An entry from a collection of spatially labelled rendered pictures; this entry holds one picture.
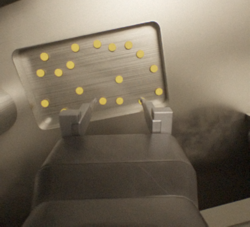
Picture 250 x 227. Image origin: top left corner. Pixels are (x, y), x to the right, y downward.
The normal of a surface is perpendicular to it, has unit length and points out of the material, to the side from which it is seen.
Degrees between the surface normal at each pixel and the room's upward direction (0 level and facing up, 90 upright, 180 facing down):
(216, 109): 0
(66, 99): 0
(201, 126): 0
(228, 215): 90
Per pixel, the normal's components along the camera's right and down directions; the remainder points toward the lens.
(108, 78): 0.02, 0.30
